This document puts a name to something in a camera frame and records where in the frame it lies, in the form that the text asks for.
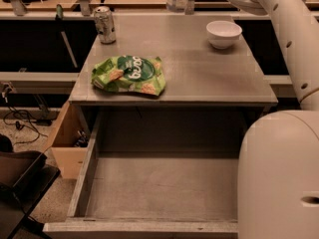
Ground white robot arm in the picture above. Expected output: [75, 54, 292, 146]
[227, 0, 319, 239]

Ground wooden box on floor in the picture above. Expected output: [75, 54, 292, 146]
[46, 102, 87, 179]

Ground green snack chip bag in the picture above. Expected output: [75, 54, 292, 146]
[91, 55, 165, 96]

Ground white ceramic bowl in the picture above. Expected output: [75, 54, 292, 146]
[206, 20, 242, 49]

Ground black chair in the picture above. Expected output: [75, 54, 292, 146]
[0, 134, 60, 239]

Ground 7up soda can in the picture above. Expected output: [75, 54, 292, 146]
[94, 6, 116, 44]

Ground grey cabinet with open drawer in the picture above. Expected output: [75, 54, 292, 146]
[45, 13, 276, 239]

